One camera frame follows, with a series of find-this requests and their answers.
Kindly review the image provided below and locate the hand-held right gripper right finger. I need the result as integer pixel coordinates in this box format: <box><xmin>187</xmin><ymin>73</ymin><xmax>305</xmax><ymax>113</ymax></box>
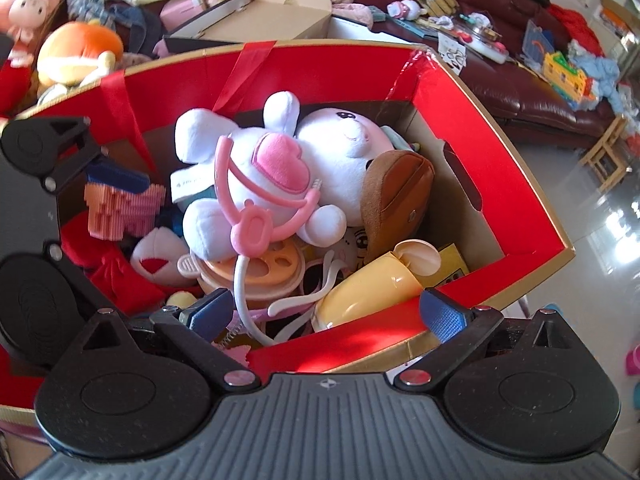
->
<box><xmin>395</xmin><ymin>287</ymin><xmax>576</xmax><ymax>393</ymax></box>

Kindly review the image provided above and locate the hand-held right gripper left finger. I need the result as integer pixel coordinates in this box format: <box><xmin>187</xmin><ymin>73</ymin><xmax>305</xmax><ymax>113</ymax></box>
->
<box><xmin>82</xmin><ymin>287</ymin><xmax>262</xmax><ymax>393</ymax></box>

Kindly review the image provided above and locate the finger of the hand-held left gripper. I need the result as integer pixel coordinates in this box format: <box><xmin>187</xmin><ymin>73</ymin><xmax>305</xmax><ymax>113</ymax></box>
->
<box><xmin>45</xmin><ymin>116</ymin><xmax>152</xmax><ymax>195</ymax></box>

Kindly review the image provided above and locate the red cardboard box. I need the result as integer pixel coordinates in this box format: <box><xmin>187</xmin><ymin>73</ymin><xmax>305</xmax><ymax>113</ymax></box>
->
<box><xmin>0</xmin><ymin>40</ymin><xmax>577</xmax><ymax>428</ymax></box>

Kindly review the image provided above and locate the yellow printed carton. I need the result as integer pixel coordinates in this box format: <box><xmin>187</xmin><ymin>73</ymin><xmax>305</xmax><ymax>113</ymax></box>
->
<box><xmin>440</xmin><ymin>243</ymin><xmax>471</xmax><ymax>276</ymax></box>

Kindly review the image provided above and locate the yellow plastic toy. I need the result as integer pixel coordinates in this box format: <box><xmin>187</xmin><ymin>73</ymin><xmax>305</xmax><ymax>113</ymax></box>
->
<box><xmin>312</xmin><ymin>240</ymin><xmax>442</xmax><ymax>333</ymax></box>

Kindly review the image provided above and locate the dark red velvet pouch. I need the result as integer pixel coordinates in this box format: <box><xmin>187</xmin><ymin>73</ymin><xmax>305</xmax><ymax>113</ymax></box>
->
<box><xmin>60</xmin><ymin>212</ymin><xmax>166</xmax><ymax>318</ymax></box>

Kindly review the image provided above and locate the white red soft ball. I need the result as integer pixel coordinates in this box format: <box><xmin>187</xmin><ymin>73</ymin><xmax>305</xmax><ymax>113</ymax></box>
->
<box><xmin>131</xmin><ymin>227</ymin><xmax>188</xmax><ymax>288</ymax></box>

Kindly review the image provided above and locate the peach round plastic toy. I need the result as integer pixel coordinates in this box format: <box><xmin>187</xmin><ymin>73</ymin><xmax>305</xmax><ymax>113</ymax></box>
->
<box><xmin>177</xmin><ymin>240</ymin><xmax>306</xmax><ymax>311</ymax></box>

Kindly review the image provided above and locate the white rabbit plush pink heart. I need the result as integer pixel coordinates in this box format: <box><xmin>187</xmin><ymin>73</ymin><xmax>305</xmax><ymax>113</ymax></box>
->
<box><xmin>170</xmin><ymin>91</ymin><xmax>347</xmax><ymax>261</ymax></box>

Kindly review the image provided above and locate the orange plush toy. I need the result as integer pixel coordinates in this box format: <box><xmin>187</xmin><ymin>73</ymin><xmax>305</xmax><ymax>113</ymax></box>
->
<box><xmin>35</xmin><ymin>20</ymin><xmax>123</xmax><ymax>106</ymax></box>

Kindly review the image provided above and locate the brown soft pouch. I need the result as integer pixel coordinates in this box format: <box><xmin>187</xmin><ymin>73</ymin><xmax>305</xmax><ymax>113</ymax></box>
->
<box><xmin>360</xmin><ymin>151</ymin><xmax>436</xmax><ymax>263</ymax></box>

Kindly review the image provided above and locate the pink small box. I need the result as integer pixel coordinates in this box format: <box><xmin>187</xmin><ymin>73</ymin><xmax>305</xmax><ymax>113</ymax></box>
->
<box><xmin>160</xmin><ymin>0</ymin><xmax>211</xmax><ymax>31</ymax></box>

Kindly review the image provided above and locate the white fluffy dog plush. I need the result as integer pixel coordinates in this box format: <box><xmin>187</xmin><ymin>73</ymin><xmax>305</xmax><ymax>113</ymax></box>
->
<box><xmin>295</xmin><ymin>107</ymin><xmax>396</xmax><ymax>228</ymax></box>

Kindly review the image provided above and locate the peach pig doll plush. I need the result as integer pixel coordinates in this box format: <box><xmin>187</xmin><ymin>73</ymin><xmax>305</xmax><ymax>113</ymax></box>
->
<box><xmin>0</xmin><ymin>0</ymin><xmax>66</xmax><ymax>68</ymax></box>

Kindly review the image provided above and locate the cream cardboard box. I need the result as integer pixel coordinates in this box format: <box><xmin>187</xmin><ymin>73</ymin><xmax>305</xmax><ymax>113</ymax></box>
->
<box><xmin>170</xmin><ymin>0</ymin><xmax>333</xmax><ymax>43</ymax></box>

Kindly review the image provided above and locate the dark red leather sofa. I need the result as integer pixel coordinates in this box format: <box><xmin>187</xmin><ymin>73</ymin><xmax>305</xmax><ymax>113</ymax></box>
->
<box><xmin>340</xmin><ymin>0</ymin><xmax>631</xmax><ymax>148</ymax></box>

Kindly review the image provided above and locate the small wooden chair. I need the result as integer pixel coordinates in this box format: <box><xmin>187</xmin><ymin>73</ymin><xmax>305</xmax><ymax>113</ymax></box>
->
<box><xmin>580</xmin><ymin>115</ymin><xmax>631</xmax><ymax>193</ymax></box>

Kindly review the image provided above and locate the black white printed card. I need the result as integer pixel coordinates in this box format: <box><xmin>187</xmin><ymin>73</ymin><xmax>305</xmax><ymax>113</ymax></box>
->
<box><xmin>437</xmin><ymin>32</ymin><xmax>468</xmax><ymax>68</ymax></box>

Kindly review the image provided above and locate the multicolour building block toy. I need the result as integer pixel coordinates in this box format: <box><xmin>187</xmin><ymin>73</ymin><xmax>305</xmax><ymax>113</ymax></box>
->
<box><xmin>544</xmin><ymin>50</ymin><xmax>598</xmax><ymax>111</ymax></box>

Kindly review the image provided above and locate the round toy tray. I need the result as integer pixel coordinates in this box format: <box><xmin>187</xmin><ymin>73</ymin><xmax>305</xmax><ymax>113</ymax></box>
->
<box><xmin>457</xmin><ymin>12</ymin><xmax>511</xmax><ymax>63</ymax></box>

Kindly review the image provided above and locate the clear plastic box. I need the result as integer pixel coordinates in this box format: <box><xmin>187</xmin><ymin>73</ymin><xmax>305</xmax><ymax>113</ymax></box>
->
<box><xmin>520</xmin><ymin>22</ymin><xmax>556</xmax><ymax>68</ymax></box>

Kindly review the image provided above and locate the light blue cloth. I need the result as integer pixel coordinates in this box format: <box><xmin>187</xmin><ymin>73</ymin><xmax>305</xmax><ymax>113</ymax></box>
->
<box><xmin>567</xmin><ymin>40</ymin><xmax>636</xmax><ymax>116</ymax></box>

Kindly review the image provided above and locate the white pink toy figure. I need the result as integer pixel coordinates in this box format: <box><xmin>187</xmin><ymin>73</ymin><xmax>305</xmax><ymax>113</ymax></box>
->
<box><xmin>387</xmin><ymin>0</ymin><xmax>428</xmax><ymax>21</ymax></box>

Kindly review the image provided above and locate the red knitted cloth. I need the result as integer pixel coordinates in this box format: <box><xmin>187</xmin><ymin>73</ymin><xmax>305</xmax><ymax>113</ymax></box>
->
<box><xmin>547</xmin><ymin>4</ymin><xmax>608</xmax><ymax>58</ymax></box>

